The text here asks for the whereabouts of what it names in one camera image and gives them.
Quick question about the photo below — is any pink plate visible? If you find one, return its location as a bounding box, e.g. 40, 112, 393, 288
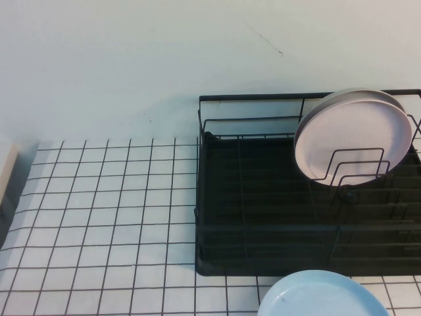
293, 97, 413, 189

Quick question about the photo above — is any black wire dish rack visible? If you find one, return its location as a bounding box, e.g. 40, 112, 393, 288
195, 130, 421, 278
197, 88, 421, 275

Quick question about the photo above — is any beige plate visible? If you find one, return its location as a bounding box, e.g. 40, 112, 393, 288
320, 87, 405, 113

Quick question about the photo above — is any light blue plate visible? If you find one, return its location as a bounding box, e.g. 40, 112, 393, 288
257, 269, 391, 316

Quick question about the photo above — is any white grid-pattern tablecloth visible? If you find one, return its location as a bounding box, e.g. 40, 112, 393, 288
0, 137, 421, 316

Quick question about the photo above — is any beige wooden board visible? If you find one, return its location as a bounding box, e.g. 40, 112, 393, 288
0, 142, 22, 207

